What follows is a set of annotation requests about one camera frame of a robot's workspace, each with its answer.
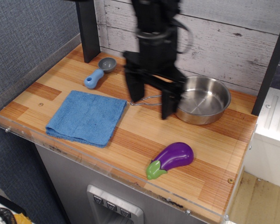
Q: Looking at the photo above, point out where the white ribbed toy sink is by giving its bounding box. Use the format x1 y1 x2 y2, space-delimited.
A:
244 88 280 186

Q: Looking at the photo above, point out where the black vertical post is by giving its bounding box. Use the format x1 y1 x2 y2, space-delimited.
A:
75 0 100 63
251 34 280 116

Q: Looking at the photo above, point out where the black vertical post left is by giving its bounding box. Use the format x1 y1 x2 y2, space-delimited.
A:
75 0 100 63

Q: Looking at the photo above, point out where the grey toy fridge cabinet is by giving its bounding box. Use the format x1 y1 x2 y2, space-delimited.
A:
36 145 202 224

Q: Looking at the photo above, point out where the black vertical post right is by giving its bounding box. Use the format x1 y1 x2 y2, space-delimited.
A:
251 34 280 116

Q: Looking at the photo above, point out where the blue folded napkin cloth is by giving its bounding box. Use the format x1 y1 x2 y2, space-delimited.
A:
46 91 127 148

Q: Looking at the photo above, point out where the clear acrylic table guard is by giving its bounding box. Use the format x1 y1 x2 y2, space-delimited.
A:
0 46 256 224

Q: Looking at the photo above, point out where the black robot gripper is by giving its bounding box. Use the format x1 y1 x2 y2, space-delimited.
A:
123 30 185 119

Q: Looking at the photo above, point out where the stainless steel pot with handle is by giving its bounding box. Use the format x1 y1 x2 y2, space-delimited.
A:
130 76 231 125

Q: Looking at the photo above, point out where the yellow and black object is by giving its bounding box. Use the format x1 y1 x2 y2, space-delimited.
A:
0 207 33 224

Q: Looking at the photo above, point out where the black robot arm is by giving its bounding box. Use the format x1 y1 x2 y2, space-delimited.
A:
123 0 186 119

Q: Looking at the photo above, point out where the purple toy eggplant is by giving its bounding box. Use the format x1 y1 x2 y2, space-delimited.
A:
146 142 194 180

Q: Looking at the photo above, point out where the blue handled grey scoop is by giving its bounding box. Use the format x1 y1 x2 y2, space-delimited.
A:
84 57 117 89

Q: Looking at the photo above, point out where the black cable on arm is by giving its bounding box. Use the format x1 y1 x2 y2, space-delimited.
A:
171 18 193 55

